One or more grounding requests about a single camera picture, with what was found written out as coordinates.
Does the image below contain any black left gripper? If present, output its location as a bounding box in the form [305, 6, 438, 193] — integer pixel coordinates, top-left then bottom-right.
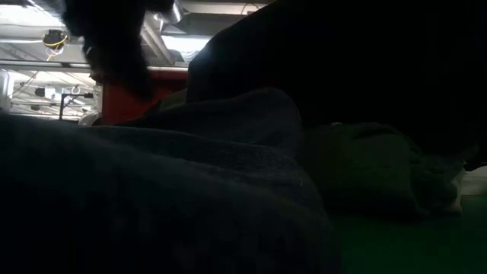
[60, 0, 174, 100]

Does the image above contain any black garment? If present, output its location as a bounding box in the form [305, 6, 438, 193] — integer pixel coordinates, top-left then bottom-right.
[0, 87, 343, 274]

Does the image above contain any dark green garment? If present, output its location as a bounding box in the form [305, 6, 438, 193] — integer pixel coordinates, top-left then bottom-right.
[300, 121, 467, 220]

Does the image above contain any red plastic laundry basket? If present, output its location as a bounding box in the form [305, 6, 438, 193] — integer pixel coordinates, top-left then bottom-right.
[99, 66, 189, 126]

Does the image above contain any clear spray bottle pale-green trigger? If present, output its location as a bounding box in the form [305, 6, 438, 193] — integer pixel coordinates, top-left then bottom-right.
[78, 83, 104, 126]

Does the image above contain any bright ceiling light panel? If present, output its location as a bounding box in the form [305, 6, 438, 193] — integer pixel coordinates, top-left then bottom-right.
[161, 34, 213, 54]

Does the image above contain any silver overhead bar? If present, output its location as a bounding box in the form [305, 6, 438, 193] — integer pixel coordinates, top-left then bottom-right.
[0, 59, 189, 74]

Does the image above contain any green table mat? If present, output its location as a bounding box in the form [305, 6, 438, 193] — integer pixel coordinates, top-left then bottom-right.
[329, 194, 487, 274]

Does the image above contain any cream tote bag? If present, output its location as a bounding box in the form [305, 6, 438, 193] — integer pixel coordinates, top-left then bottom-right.
[460, 165, 487, 197]

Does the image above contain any round silver air duct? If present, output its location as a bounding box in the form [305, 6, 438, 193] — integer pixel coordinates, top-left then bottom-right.
[158, 0, 186, 24]

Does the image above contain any yellow black cable reel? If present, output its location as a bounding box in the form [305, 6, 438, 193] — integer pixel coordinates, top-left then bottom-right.
[41, 29, 69, 50]

